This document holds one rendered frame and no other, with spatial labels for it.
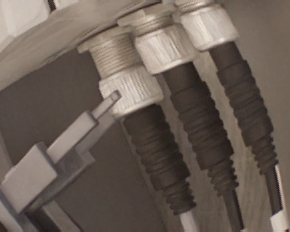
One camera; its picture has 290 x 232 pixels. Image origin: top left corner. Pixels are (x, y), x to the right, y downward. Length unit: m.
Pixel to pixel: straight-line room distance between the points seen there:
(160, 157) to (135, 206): 0.11
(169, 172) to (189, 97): 0.04
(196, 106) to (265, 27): 0.04
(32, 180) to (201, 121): 0.07
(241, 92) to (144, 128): 0.07
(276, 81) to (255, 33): 0.02
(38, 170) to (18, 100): 0.09
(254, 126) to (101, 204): 0.18
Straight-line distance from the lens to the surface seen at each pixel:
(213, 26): 0.59
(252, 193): 0.69
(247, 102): 0.59
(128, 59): 0.65
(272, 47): 0.64
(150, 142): 0.65
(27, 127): 0.75
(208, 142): 0.62
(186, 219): 0.66
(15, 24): 0.48
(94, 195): 0.76
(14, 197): 0.67
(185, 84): 0.62
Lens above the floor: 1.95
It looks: 42 degrees down
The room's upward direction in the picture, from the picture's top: 3 degrees counter-clockwise
